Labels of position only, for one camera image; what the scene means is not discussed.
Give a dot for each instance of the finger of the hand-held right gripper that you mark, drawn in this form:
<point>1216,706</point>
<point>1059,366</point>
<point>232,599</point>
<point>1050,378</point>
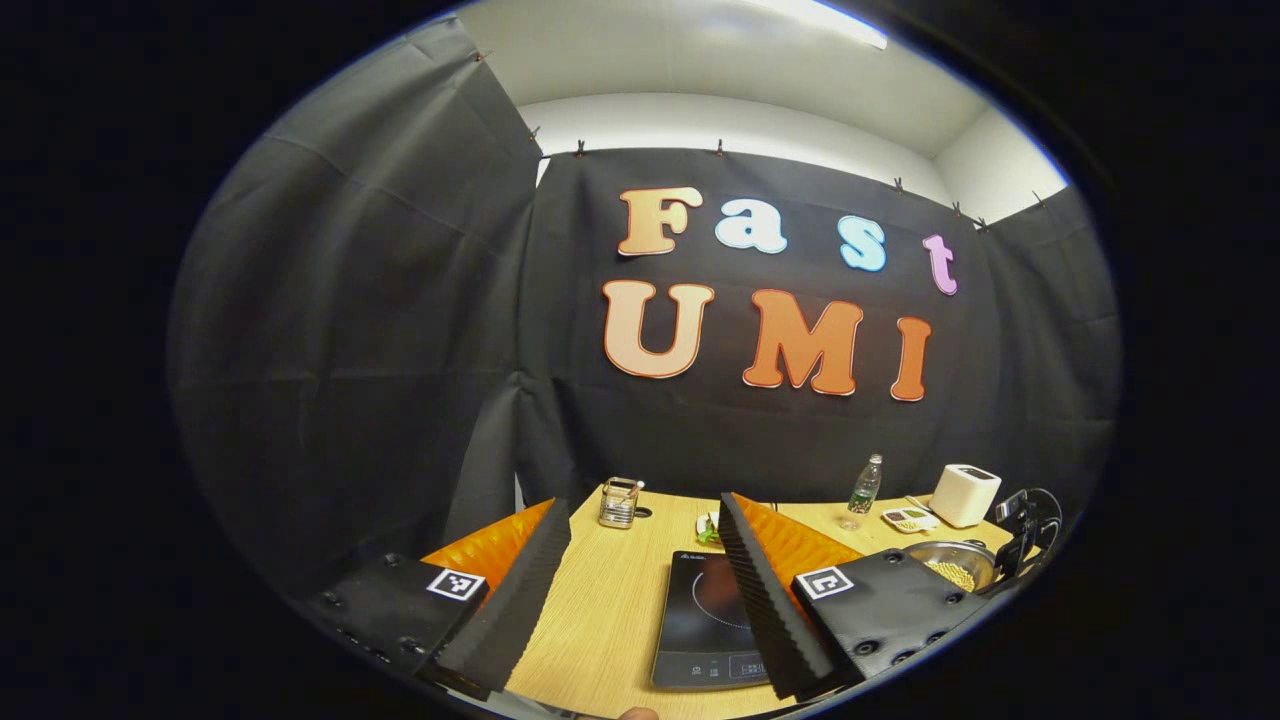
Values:
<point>1010,545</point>

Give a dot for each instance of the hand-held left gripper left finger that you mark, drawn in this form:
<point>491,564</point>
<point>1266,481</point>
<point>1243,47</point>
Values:
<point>520,610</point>

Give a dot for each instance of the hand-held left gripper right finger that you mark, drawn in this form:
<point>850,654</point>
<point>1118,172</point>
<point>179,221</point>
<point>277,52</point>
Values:
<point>765,600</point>

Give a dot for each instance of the black induction cooktop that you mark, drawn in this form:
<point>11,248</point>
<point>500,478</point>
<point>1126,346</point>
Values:
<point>700,620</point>

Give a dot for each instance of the pile of soybeans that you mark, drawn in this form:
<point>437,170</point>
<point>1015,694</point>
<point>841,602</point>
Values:
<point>952,574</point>

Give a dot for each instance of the white toaster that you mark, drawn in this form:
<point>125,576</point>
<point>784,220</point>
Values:
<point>965,497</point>

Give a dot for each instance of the sandwich with lettuce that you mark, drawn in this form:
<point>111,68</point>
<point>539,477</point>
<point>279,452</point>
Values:
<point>710,530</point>

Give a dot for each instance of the white divided bean dish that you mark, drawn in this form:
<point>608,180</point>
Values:
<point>908,519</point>

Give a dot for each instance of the clear plastic water bottle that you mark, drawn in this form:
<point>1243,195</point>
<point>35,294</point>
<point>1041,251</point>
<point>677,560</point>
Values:
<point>864,492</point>

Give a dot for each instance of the black backdrop cloth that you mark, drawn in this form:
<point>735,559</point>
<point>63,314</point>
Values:
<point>400,330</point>

